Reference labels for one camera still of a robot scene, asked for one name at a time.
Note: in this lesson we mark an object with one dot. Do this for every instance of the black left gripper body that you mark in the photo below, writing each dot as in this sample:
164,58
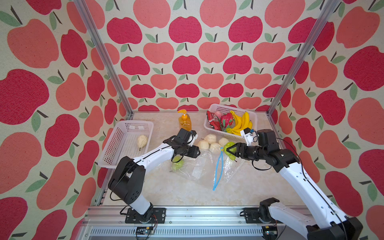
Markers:
192,151

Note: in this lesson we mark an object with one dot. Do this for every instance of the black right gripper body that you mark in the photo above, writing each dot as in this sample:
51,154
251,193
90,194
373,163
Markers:
247,152

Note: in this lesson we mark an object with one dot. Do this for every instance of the green toy pear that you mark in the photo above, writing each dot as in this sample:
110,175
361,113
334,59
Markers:
230,155
177,163

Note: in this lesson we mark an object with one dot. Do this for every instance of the small clear pear bag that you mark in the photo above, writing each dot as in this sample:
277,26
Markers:
192,169

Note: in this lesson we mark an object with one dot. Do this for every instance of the clear blue zip-top bag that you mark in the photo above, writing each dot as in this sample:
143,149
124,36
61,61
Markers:
219,169

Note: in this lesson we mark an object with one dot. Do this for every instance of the cream toy pear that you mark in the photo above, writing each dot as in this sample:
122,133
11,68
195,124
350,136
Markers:
142,141

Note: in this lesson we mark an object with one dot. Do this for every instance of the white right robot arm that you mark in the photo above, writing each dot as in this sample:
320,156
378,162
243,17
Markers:
327,222

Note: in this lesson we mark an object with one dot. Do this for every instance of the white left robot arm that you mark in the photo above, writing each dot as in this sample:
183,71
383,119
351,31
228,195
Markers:
128,178

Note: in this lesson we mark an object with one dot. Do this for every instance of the cream pear zip bag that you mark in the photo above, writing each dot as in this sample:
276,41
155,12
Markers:
211,138
215,148
223,141

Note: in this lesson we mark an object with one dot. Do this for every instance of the cream pear in zip bag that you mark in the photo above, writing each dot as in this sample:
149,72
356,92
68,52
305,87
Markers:
203,145

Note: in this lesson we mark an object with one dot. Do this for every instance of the red snack bag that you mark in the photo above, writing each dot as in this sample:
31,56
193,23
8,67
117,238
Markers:
214,121

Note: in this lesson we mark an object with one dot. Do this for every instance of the lower yellow toy banana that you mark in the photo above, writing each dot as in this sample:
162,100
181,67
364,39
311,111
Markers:
235,128

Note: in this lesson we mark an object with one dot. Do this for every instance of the yellow toy banana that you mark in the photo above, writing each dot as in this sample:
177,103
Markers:
235,128
245,121

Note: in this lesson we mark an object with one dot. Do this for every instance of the pink toy dragon fruit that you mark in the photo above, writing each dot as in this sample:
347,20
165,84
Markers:
226,121

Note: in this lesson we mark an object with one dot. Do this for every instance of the upper yellow toy banana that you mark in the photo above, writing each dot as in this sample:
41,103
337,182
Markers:
245,121

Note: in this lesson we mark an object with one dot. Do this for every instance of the orange soap pump bottle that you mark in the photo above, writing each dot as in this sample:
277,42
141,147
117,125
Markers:
185,121

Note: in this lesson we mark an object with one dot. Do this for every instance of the white empty plastic basket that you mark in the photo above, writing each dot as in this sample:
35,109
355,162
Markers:
123,142

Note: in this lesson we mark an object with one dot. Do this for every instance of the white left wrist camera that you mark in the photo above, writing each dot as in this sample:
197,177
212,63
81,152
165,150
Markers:
192,138

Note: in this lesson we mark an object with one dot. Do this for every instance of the aluminium left corner post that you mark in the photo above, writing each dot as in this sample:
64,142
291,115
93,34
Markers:
86,16

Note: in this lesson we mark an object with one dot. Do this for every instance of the aluminium corner post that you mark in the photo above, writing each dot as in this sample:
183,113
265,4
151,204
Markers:
86,16
319,25

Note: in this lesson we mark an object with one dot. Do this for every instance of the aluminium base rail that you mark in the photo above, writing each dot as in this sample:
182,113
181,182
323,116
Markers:
181,223

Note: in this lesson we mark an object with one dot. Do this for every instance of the aluminium right corner post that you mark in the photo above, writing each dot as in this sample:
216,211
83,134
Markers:
319,25

